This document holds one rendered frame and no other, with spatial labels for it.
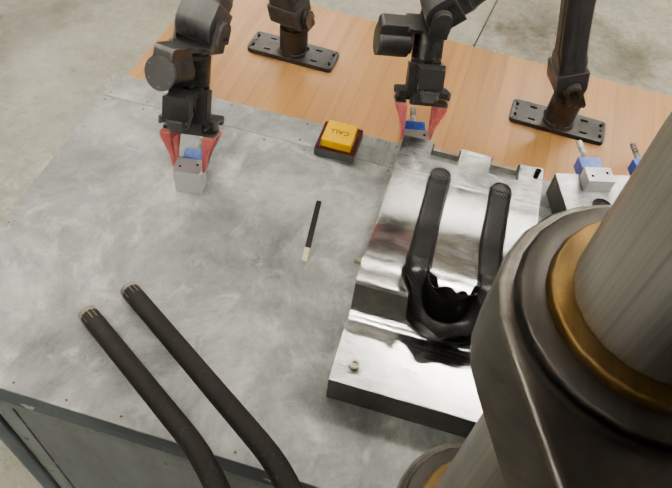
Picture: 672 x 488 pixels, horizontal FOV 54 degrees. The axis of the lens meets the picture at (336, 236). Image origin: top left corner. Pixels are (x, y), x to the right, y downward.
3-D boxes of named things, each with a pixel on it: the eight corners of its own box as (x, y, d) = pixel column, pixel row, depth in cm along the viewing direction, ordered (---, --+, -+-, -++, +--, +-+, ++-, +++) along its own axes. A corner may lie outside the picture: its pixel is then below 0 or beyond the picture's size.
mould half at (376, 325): (396, 168, 128) (408, 115, 118) (528, 201, 125) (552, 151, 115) (325, 396, 98) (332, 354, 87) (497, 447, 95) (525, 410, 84)
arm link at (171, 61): (181, 100, 103) (195, 24, 98) (136, 81, 105) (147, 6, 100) (219, 91, 113) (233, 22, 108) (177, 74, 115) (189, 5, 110)
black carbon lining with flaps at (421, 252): (427, 172, 119) (437, 134, 111) (515, 194, 117) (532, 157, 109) (384, 333, 97) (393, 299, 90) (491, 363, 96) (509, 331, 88)
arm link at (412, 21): (376, 67, 119) (390, 9, 110) (371, 39, 124) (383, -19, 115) (437, 72, 121) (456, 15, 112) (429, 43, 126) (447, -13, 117)
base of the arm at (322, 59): (332, 43, 139) (342, 25, 143) (245, 20, 141) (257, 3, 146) (330, 73, 145) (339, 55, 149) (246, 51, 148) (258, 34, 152)
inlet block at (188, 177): (193, 142, 129) (191, 121, 124) (219, 145, 128) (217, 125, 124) (175, 191, 120) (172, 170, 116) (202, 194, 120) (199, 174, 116)
